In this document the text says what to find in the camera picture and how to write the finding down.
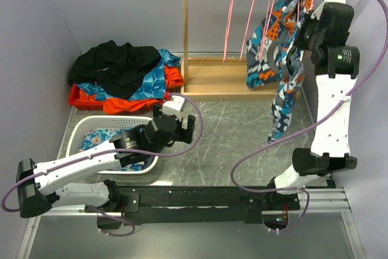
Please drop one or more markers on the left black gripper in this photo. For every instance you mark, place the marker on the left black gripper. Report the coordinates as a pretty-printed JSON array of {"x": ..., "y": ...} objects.
[{"x": 186, "y": 134}]

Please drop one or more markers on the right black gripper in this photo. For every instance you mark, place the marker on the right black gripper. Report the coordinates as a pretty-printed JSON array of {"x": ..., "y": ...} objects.
[{"x": 299, "y": 40}]

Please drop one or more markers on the blue orange patterned shorts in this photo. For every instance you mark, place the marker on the blue orange patterned shorts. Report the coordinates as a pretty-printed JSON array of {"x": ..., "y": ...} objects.
[{"x": 282, "y": 62}]

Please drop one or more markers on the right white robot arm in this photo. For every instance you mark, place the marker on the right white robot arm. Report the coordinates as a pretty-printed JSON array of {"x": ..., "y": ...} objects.
[{"x": 335, "y": 74}]

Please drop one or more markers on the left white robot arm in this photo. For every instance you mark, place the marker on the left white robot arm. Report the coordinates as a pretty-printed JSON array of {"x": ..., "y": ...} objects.
[{"x": 43, "y": 186}]

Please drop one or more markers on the wooden hanger rack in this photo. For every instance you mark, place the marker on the wooden hanger rack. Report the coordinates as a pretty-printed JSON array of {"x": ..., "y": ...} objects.
[{"x": 208, "y": 78}]

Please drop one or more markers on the black garment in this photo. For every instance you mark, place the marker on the black garment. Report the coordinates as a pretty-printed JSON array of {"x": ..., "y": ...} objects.
[{"x": 120, "y": 70}]

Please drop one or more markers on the blue floral garment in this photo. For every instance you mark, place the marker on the blue floral garment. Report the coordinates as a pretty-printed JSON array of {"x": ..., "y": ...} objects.
[{"x": 96, "y": 137}]

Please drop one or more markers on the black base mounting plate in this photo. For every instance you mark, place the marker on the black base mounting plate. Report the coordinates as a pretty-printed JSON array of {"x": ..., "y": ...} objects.
[{"x": 190, "y": 204}]

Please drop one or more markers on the white laundry basket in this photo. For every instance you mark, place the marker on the white laundry basket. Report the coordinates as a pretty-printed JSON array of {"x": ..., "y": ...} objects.
[{"x": 108, "y": 122}]

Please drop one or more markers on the orange garment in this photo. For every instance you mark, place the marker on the orange garment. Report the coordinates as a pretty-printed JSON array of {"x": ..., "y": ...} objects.
[{"x": 113, "y": 106}]

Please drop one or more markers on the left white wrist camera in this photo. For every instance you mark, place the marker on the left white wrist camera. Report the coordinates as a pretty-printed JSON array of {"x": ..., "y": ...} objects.
[{"x": 174, "y": 106}]

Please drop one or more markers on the aluminium rail frame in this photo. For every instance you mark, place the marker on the aluminium rail frame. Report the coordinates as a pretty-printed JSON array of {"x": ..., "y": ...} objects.
[{"x": 232, "y": 129}]

